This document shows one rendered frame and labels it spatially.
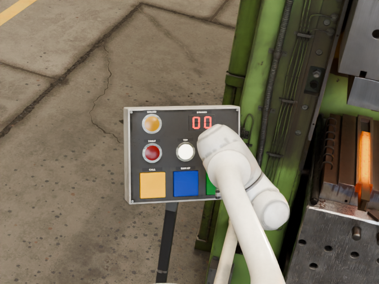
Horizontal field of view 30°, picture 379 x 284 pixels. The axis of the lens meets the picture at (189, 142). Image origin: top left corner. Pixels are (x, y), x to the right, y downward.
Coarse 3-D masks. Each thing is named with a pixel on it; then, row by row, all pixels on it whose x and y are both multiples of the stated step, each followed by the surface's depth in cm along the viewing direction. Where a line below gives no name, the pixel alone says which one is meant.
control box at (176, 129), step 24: (144, 120) 204; (168, 120) 206; (192, 120) 207; (216, 120) 209; (144, 144) 205; (168, 144) 207; (192, 144) 208; (144, 168) 206; (168, 168) 207; (192, 168) 209; (168, 192) 208
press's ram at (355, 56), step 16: (352, 0) 205; (368, 0) 187; (352, 16) 192; (368, 16) 190; (352, 32) 193; (368, 32) 192; (352, 48) 196; (368, 48) 195; (352, 64) 199; (368, 64) 198
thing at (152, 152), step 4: (148, 148) 205; (152, 148) 205; (156, 148) 206; (148, 152) 205; (152, 152) 205; (156, 152) 206; (148, 156) 205; (152, 156) 205; (156, 156) 206; (152, 160) 206
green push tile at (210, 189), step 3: (207, 174) 210; (207, 177) 210; (207, 180) 210; (207, 183) 210; (210, 183) 210; (207, 186) 210; (210, 186) 210; (213, 186) 211; (207, 189) 210; (210, 189) 211; (213, 189) 211; (207, 192) 210; (210, 192) 211; (213, 192) 211
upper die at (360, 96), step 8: (360, 72) 203; (352, 80) 204; (360, 80) 201; (368, 80) 200; (352, 88) 203; (360, 88) 202; (368, 88) 202; (376, 88) 201; (352, 96) 204; (360, 96) 204; (368, 96) 203; (376, 96) 203; (352, 104) 206; (360, 104) 205; (368, 104) 204; (376, 104) 204
